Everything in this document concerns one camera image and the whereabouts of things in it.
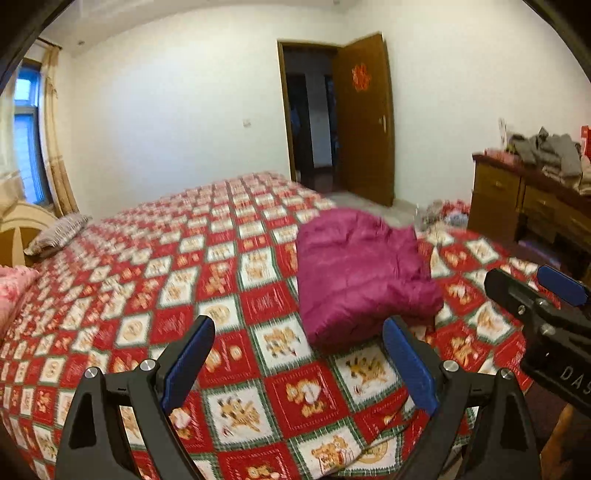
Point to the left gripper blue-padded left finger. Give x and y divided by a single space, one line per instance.
94 444

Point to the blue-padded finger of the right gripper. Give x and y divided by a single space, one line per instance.
573 292
534 311

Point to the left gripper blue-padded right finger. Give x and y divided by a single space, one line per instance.
502 445

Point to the magenta puffer down jacket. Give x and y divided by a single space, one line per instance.
354 271

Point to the pile of clothes on floor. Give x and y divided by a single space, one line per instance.
451 213

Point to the grey clothes pile on dresser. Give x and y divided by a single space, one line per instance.
558 157

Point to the brown wooden dresser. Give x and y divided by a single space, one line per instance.
518 205

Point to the red patchwork cartoon quilt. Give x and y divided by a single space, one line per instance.
266 405

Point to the pink floral blanket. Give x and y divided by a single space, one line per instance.
14 283

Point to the striped grey pillow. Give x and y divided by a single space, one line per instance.
55 237

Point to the beige wooden headboard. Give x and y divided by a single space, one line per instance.
20 224

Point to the brown wooden door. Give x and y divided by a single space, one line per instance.
366 153

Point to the beige patterned curtain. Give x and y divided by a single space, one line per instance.
51 134

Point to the red door decoration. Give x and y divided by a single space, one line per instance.
361 77

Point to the metal door handle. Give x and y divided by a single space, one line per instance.
384 123

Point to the window with blue frame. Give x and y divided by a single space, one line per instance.
27 136

